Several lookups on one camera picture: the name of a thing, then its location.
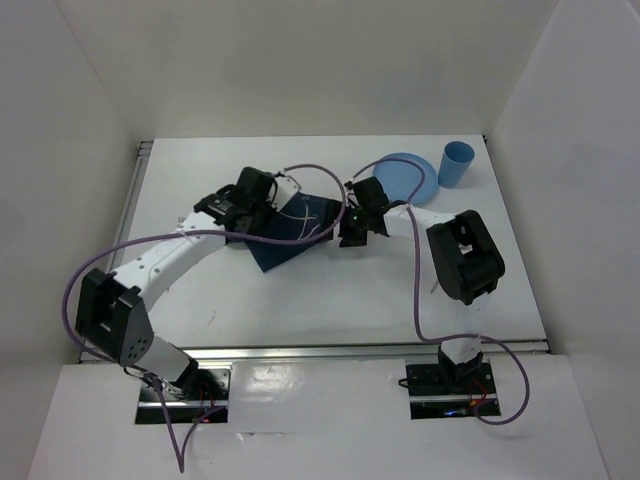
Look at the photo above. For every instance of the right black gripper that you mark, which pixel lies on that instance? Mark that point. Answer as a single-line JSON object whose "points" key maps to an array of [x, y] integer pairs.
{"points": [[350, 239]]}

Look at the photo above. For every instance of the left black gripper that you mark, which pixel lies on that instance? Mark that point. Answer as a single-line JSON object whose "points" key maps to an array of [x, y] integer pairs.
{"points": [[277, 206]]}

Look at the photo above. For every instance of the dark blue fish placemat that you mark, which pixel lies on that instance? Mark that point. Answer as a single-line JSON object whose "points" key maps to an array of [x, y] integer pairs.
{"points": [[304, 216]]}

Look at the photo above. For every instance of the light blue plate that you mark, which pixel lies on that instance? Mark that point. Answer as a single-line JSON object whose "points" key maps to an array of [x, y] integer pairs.
{"points": [[406, 176]]}

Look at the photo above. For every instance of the light blue cup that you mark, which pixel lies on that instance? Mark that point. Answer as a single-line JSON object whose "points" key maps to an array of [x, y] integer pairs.
{"points": [[456, 158]]}

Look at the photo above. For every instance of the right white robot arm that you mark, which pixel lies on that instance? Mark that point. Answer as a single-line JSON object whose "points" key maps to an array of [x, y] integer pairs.
{"points": [[466, 262]]}

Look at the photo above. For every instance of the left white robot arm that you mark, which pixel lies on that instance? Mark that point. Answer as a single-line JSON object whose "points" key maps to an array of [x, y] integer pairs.
{"points": [[113, 310]]}

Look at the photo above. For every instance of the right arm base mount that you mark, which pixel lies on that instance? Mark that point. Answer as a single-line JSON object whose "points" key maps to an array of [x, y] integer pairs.
{"points": [[431, 397]]}

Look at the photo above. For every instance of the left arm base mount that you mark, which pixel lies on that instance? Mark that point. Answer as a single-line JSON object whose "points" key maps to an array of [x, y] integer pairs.
{"points": [[209, 396]]}

